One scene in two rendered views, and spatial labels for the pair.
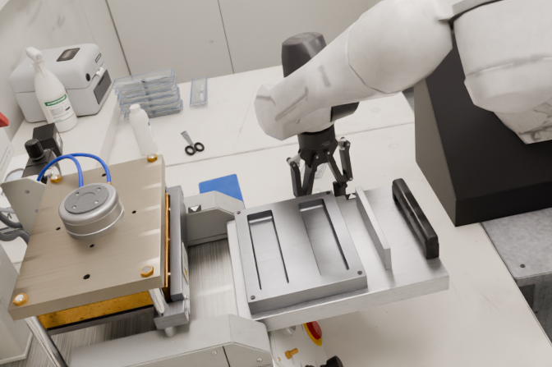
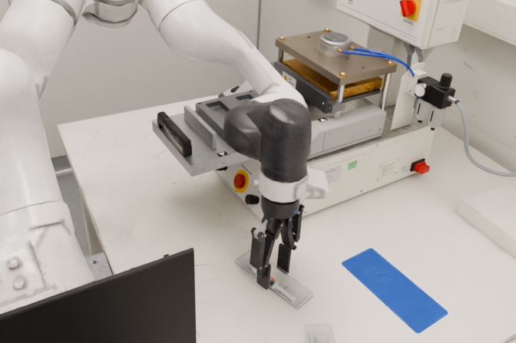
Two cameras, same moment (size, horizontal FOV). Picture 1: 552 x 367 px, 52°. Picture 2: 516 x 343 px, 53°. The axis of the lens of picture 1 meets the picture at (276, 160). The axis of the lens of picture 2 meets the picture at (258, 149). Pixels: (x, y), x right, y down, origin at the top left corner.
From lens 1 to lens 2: 1.69 m
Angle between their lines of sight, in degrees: 107
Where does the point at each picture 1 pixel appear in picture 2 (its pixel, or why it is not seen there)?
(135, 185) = (332, 63)
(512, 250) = (100, 275)
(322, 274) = (221, 109)
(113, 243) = (311, 44)
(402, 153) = not seen: outside the picture
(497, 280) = (117, 248)
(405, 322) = (184, 212)
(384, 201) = (197, 153)
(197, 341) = not seen: hidden behind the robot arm
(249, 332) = (246, 87)
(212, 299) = not seen: hidden behind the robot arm
